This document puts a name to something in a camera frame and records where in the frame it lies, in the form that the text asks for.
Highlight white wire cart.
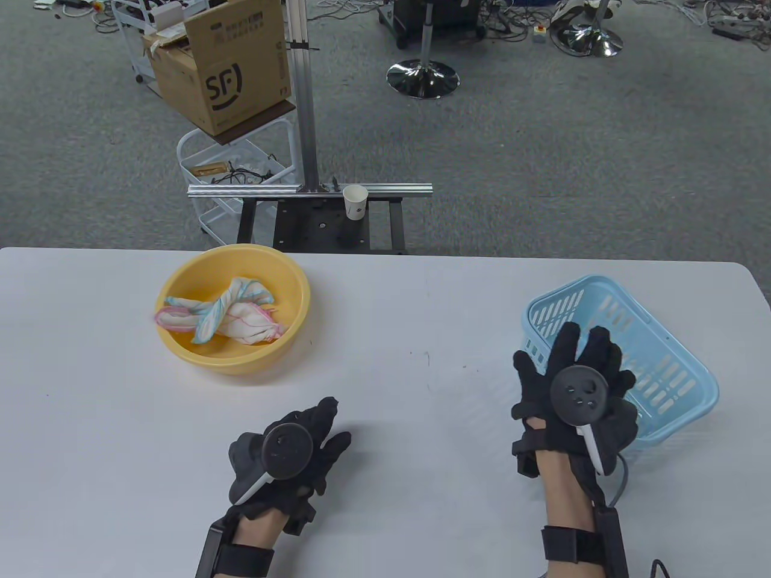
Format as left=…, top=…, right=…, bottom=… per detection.
left=176, top=114, right=300, bottom=246

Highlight person's left hand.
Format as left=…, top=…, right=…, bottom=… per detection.
left=227, top=396, right=352, bottom=526

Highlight black left hand controller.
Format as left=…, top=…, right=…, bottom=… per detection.
left=228, top=421, right=315, bottom=506

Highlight black wrist strap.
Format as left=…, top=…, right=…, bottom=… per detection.
left=211, top=544, right=276, bottom=578
left=540, top=525, right=603, bottom=564

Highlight aluminium profile frame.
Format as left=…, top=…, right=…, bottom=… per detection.
left=187, top=0, right=434, bottom=199

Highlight grey right wrist cable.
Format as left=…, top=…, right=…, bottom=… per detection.
left=604, top=453, right=676, bottom=578

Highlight black glove sensor box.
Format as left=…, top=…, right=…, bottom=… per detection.
left=282, top=491, right=317, bottom=536
left=512, top=438, right=541, bottom=480

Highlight black equipment case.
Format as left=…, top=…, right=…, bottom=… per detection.
left=378, top=0, right=486, bottom=50

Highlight black hand controller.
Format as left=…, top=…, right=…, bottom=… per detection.
left=228, top=421, right=315, bottom=506
left=549, top=365, right=609, bottom=478

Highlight chrome stool base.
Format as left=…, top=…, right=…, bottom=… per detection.
left=385, top=0, right=460, bottom=100
left=550, top=0, right=625, bottom=59

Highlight person's right hand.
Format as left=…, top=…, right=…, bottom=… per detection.
left=512, top=322, right=640, bottom=477

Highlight black left wrist strap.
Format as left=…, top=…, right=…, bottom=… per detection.
left=211, top=544, right=276, bottom=578

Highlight brown cardboard box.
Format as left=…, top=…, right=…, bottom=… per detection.
left=142, top=0, right=293, bottom=137

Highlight light blue plastic basket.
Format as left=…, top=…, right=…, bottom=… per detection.
left=516, top=275, right=720, bottom=465

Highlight person's right forearm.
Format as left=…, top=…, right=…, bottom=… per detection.
left=535, top=447, right=603, bottom=578

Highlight black left glove sensor box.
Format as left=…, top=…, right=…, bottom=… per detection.
left=282, top=491, right=317, bottom=536

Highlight pink-trimmed white dish cloth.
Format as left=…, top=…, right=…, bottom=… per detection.
left=155, top=301, right=287, bottom=346

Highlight white paper cup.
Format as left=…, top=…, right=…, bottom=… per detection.
left=343, top=185, right=369, bottom=222

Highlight black right glove sensor box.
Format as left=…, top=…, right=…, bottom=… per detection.
left=512, top=438, right=541, bottom=480

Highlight brown wooden board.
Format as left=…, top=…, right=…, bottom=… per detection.
left=205, top=99, right=298, bottom=147

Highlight black right hand controller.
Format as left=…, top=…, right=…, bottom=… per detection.
left=549, top=365, right=609, bottom=478

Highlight black tangled cables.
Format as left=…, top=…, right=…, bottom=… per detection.
left=211, top=154, right=291, bottom=185

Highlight black metal stand base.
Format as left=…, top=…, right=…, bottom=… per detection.
left=236, top=197, right=408, bottom=255

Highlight white metal trolley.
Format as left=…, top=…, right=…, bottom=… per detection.
left=110, top=0, right=211, bottom=85

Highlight black right wrist strap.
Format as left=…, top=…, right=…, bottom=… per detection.
left=540, top=525, right=603, bottom=564

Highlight blue-trimmed white dish cloth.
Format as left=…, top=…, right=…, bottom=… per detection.
left=164, top=276, right=276, bottom=345

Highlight yellow plastic basin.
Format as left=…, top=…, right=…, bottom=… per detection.
left=155, top=244, right=311, bottom=375

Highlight person's left forearm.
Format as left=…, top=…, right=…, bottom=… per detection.
left=228, top=515, right=285, bottom=550

